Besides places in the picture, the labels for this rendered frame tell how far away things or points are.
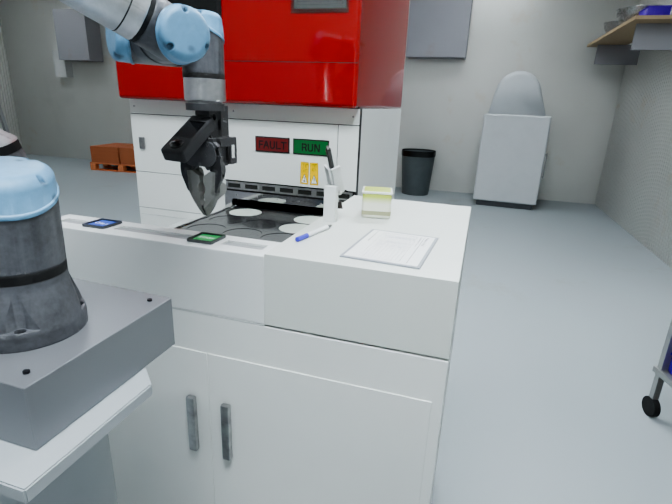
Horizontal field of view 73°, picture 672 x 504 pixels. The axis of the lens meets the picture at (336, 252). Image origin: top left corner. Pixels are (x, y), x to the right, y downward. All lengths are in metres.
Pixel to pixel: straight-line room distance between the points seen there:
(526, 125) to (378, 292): 5.62
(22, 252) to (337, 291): 0.47
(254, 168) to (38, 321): 0.96
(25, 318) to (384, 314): 0.53
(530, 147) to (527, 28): 1.75
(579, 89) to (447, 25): 1.98
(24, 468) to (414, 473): 0.64
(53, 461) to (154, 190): 1.23
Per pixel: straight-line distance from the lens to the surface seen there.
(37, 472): 0.67
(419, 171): 6.66
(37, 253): 0.70
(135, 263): 1.02
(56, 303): 0.73
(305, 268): 0.82
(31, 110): 11.06
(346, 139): 1.40
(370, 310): 0.81
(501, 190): 6.40
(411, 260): 0.83
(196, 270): 0.93
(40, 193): 0.69
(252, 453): 1.09
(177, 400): 1.12
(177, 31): 0.72
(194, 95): 0.90
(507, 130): 6.32
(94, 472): 0.87
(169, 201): 1.73
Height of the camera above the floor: 1.23
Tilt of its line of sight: 18 degrees down
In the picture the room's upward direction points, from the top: 2 degrees clockwise
